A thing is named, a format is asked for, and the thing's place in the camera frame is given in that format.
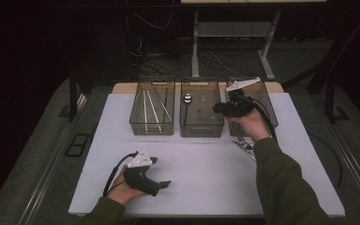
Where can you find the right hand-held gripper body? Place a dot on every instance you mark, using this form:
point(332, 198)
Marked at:
point(239, 108)

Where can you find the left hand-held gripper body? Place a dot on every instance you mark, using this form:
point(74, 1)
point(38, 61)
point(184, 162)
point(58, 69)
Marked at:
point(140, 161)

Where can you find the clear brown plastic bin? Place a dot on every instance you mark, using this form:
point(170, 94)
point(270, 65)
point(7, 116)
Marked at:
point(137, 115)
point(262, 93)
point(200, 118)

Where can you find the metal spoon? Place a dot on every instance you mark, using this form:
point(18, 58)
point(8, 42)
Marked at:
point(187, 98)

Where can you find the person's right hand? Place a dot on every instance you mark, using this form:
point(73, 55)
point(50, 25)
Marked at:
point(253, 126)

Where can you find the person's left hand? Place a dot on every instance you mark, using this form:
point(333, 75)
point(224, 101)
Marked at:
point(122, 193)

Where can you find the white table mat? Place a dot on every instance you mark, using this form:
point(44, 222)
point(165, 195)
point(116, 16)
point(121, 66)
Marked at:
point(115, 131)

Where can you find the white-legged desk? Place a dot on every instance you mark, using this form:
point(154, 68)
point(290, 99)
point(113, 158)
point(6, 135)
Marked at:
point(231, 29)

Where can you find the black metal stand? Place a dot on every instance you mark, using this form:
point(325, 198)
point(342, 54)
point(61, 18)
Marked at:
point(328, 103)
point(72, 103)

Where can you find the black floor frame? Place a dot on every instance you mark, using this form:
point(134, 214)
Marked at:
point(76, 144)

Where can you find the metal floor rail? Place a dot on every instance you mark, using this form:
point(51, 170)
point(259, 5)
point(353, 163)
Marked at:
point(353, 165)
point(53, 150)

